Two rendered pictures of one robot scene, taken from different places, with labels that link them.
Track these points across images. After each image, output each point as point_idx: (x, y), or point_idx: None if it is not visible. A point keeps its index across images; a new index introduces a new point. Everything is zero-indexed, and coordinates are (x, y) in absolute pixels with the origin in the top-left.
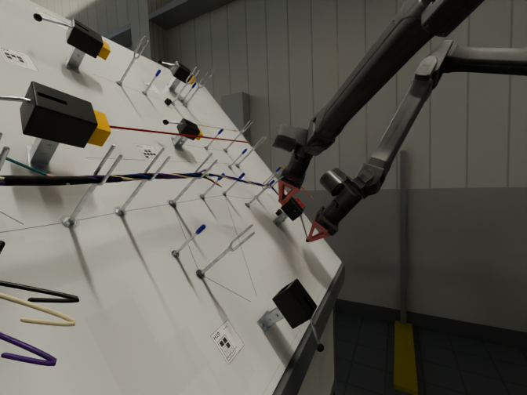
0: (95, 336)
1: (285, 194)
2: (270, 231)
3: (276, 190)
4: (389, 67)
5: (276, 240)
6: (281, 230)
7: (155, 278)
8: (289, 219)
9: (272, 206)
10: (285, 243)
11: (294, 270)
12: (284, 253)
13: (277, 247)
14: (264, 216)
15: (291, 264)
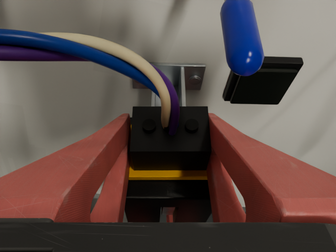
0: None
1: (206, 156)
2: (47, 72)
3: (161, 98)
4: None
5: (37, 98)
6: (137, 99)
7: None
8: (300, 110)
9: (289, 27)
10: (94, 122)
11: (22, 151)
12: (31, 125)
13: (10, 106)
14: (96, 21)
15: (28, 144)
